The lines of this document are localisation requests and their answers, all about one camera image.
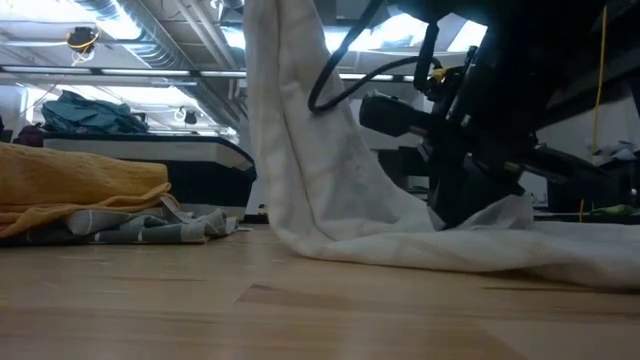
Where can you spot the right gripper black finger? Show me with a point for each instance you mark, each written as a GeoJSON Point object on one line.
{"type": "Point", "coordinates": [550, 167]}
{"type": "Point", "coordinates": [395, 117]}

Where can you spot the white towel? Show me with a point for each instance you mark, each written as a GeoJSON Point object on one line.
{"type": "Point", "coordinates": [325, 190]}

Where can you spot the dark blue fabric bin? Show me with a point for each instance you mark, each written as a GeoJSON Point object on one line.
{"type": "Point", "coordinates": [210, 170]}

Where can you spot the white handwritten paper label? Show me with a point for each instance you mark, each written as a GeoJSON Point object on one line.
{"type": "Point", "coordinates": [175, 207]}

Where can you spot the grey checked towel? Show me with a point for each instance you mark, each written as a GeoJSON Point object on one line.
{"type": "Point", "coordinates": [125, 230]}

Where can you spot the yellow knit towel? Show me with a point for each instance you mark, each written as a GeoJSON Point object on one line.
{"type": "Point", "coordinates": [75, 175]}

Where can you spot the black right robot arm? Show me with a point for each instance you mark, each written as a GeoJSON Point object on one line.
{"type": "Point", "coordinates": [525, 30]}

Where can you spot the white objects on shelf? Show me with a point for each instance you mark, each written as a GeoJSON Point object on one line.
{"type": "Point", "coordinates": [617, 149]}

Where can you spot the green object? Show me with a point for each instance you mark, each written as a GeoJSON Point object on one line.
{"type": "Point", "coordinates": [620, 210]}

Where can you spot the small black hanging reel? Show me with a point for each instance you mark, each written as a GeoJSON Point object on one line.
{"type": "Point", "coordinates": [190, 117]}

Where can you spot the ceiling light strip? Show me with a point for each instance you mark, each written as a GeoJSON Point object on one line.
{"type": "Point", "coordinates": [145, 72]}

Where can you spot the teal cloth pile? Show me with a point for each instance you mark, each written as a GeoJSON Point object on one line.
{"type": "Point", "coordinates": [90, 115]}

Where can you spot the maroon bag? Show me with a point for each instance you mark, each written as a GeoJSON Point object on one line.
{"type": "Point", "coordinates": [30, 136]}

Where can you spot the black aluminium table frame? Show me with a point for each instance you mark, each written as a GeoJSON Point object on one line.
{"type": "Point", "coordinates": [575, 218]}

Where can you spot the silver corrugated air duct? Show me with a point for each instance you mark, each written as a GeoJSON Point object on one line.
{"type": "Point", "coordinates": [150, 50]}

